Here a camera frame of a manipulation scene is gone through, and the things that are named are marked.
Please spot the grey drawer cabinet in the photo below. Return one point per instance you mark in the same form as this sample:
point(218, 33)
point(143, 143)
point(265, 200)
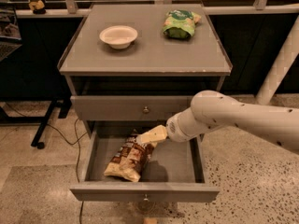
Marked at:
point(153, 65)

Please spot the small yellow black object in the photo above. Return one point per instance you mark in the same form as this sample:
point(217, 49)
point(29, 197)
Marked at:
point(37, 7)

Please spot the closed grey top drawer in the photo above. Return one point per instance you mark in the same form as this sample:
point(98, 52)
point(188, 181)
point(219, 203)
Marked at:
point(122, 108)

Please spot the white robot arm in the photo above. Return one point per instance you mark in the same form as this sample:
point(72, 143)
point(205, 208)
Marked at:
point(211, 110)

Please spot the black desk leg frame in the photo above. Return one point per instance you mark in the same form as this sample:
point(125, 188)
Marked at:
point(40, 121)

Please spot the brown chip bag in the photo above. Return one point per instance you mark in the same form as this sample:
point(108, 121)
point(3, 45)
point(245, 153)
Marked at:
point(132, 157)

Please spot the white paper bowl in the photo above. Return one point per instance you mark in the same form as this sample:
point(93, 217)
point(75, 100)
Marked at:
point(119, 36)

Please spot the dark laptop on desk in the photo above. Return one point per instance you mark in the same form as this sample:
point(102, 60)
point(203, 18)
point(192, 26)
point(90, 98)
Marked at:
point(10, 36)

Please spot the open grey middle drawer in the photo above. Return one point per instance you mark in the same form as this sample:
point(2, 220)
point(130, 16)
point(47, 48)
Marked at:
point(174, 173)

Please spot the green chip bag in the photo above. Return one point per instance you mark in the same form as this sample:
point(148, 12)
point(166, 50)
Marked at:
point(180, 24)

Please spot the brass top drawer knob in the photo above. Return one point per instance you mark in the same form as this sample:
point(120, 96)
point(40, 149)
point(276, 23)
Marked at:
point(146, 110)

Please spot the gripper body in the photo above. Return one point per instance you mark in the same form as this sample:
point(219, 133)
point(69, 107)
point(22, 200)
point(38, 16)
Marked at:
point(172, 129)

